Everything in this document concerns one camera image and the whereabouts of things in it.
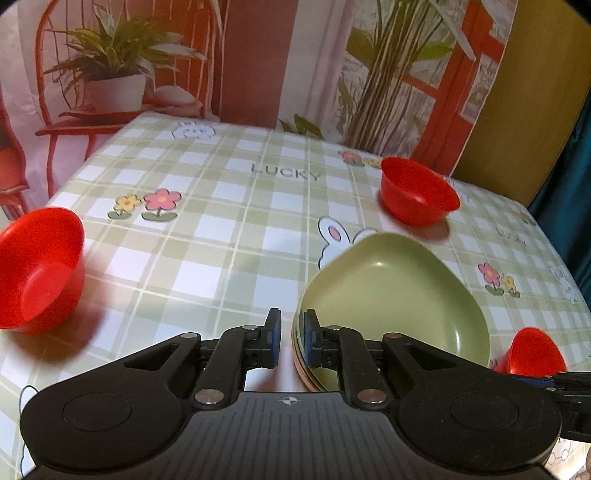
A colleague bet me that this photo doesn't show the printed room backdrop cloth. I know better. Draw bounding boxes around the printed room backdrop cloth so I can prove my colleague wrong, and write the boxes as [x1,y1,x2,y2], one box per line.
[0,0,519,222]

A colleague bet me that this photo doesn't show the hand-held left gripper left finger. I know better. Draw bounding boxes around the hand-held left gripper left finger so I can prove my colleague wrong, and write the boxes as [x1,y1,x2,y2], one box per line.
[122,308,283,411]

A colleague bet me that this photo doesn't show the green checked tablecloth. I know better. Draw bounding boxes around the green checked tablecloth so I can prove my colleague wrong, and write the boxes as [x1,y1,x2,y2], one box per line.
[0,111,591,480]

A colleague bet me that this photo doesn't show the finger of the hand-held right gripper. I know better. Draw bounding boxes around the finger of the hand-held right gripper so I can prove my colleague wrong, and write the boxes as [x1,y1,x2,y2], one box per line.
[508,369,591,394]

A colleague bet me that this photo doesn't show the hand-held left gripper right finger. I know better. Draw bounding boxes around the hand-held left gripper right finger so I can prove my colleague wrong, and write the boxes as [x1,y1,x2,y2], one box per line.
[303,309,465,411]

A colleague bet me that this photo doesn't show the red plastic bowl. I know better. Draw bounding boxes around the red plastic bowl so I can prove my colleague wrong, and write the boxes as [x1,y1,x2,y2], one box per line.
[379,157,461,227]
[0,207,86,334]
[495,327,568,377]

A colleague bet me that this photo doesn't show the wooden panel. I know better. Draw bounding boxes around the wooden panel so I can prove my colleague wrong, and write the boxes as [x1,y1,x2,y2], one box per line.
[450,0,585,207]

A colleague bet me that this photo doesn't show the teal curtain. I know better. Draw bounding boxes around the teal curtain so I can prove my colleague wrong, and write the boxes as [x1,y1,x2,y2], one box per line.
[529,88,591,289]

